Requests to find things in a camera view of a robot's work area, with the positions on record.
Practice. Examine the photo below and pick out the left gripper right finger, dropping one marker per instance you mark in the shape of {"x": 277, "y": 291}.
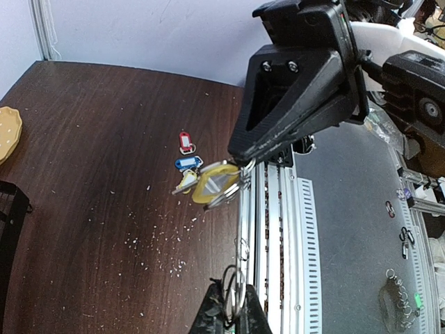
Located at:
{"x": 252, "y": 319}

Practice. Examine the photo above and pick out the yellow dotted plate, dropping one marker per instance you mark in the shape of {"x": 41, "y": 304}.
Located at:
{"x": 11, "y": 128}

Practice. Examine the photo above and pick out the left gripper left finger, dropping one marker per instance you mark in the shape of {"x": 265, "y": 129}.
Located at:
{"x": 219, "y": 310}

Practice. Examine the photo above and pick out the grey perforated keyring disc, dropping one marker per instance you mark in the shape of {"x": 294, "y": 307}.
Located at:
{"x": 237, "y": 288}

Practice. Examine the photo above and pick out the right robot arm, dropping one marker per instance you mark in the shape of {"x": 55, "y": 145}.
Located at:
{"x": 377, "y": 41}

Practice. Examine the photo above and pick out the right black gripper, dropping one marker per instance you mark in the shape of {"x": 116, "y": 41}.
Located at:
{"x": 306, "y": 80}

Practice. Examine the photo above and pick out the yellow key tag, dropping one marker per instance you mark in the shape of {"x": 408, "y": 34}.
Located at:
{"x": 214, "y": 180}
{"x": 189, "y": 180}

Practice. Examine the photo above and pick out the right aluminium frame post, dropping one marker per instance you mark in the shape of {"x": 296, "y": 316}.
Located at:
{"x": 44, "y": 28}

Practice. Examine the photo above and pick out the blue key tag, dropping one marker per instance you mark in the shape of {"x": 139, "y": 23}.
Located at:
{"x": 188, "y": 163}

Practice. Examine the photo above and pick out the red key tag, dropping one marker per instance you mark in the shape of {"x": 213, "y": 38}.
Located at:
{"x": 186, "y": 146}

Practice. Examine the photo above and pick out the black wire dish rack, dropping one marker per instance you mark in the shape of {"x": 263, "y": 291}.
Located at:
{"x": 15, "y": 205}

